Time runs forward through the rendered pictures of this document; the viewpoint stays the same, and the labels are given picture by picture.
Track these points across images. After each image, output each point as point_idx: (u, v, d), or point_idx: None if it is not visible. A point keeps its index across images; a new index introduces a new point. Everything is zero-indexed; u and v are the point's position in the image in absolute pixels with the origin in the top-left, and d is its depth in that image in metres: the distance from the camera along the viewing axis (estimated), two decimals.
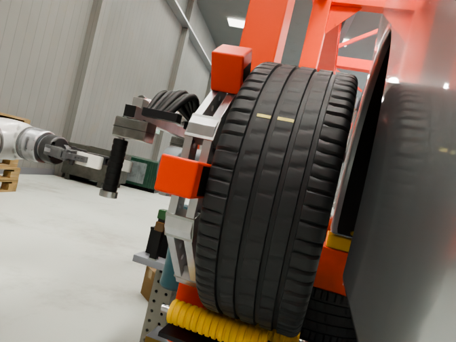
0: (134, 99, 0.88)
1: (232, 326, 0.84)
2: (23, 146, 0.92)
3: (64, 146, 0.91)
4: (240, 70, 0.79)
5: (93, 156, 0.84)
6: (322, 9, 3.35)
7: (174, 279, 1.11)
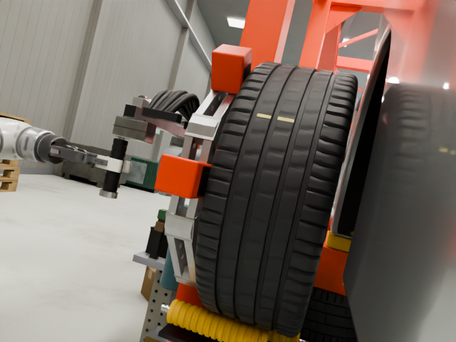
0: (134, 99, 0.88)
1: (232, 326, 0.84)
2: (23, 146, 0.92)
3: (69, 147, 0.92)
4: (240, 70, 0.79)
5: (112, 159, 0.88)
6: (322, 9, 3.35)
7: (174, 279, 1.11)
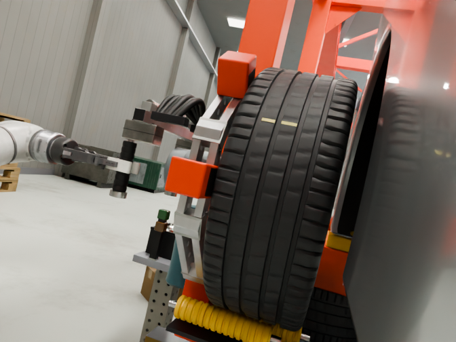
0: (142, 103, 0.92)
1: (237, 321, 0.88)
2: (36, 148, 0.96)
3: (81, 149, 0.95)
4: (245, 76, 0.83)
5: (123, 161, 0.92)
6: (322, 9, 3.35)
7: (179, 277, 1.15)
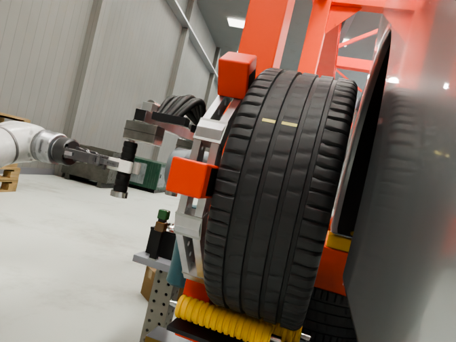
0: (143, 104, 0.93)
1: (237, 320, 0.89)
2: (37, 148, 0.97)
3: (81, 150, 0.96)
4: (245, 77, 0.83)
5: (123, 161, 0.92)
6: (322, 9, 3.35)
7: (180, 277, 1.16)
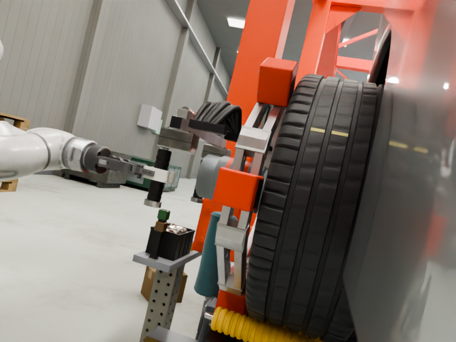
0: (178, 110, 0.90)
1: (277, 334, 0.86)
2: (69, 156, 0.94)
3: (115, 158, 0.93)
4: (288, 83, 0.81)
5: (159, 170, 0.90)
6: (322, 9, 3.35)
7: (208, 286, 1.13)
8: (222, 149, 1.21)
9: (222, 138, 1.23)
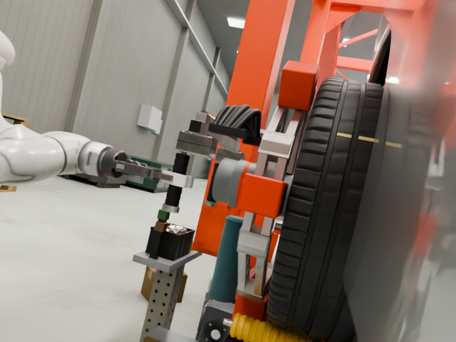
0: (197, 114, 0.89)
1: (298, 341, 0.85)
2: (85, 160, 0.93)
3: (132, 162, 0.92)
4: (311, 87, 0.79)
5: (178, 175, 0.88)
6: (322, 9, 3.35)
7: (224, 291, 1.12)
8: (236, 153, 1.20)
9: (236, 141, 1.21)
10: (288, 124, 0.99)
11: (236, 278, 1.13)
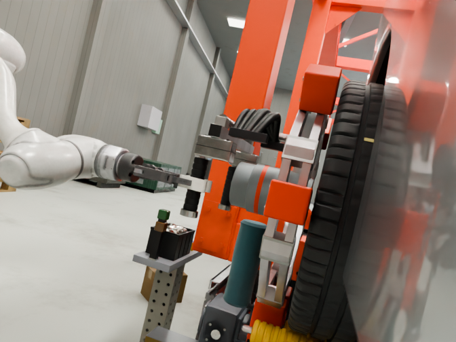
0: (216, 118, 0.87)
1: None
2: (102, 164, 0.91)
3: (150, 166, 0.91)
4: (334, 91, 0.78)
5: (197, 179, 0.87)
6: (322, 9, 3.35)
7: (239, 296, 1.11)
8: (250, 156, 1.19)
9: (250, 144, 1.20)
10: (307, 127, 0.98)
11: (252, 283, 1.12)
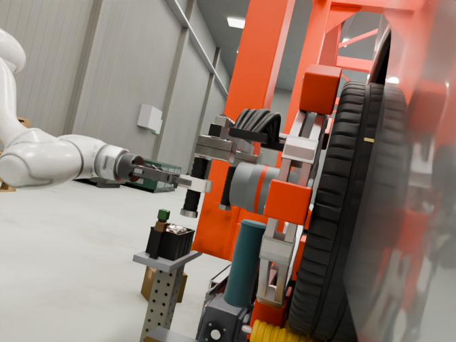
0: (216, 118, 0.87)
1: None
2: (102, 164, 0.91)
3: (150, 166, 0.91)
4: (334, 91, 0.78)
5: (197, 179, 0.87)
6: (322, 9, 3.35)
7: (239, 296, 1.11)
8: (250, 156, 1.19)
9: (250, 144, 1.20)
10: (307, 127, 0.98)
11: (252, 283, 1.12)
